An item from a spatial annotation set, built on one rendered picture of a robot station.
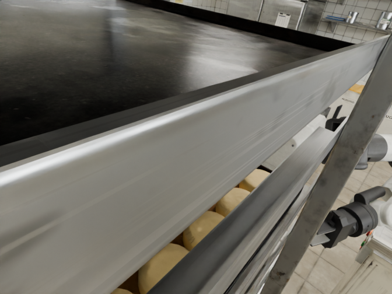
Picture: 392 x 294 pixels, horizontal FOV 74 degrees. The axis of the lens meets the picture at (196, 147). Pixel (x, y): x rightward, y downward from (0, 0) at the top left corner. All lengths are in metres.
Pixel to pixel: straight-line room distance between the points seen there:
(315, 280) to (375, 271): 0.89
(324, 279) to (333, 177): 2.04
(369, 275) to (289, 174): 1.30
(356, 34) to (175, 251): 5.22
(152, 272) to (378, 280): 1.37
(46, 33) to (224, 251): 0.17
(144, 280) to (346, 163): 0.25
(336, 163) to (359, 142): 0.04
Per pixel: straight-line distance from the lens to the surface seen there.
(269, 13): 4.89
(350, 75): 0.18
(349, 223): 0.83
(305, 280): 2.30
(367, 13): 5.34
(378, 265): 1.48
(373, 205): 0.93
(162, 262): 0.24
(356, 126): 0.33
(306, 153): 0.29
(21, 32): 0.20
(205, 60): 0.17
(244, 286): 0.24
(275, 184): 0.23
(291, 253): 0.45
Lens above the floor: 1.71
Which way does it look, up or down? 32 degrees down
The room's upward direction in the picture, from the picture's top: 10 degrees clockwise
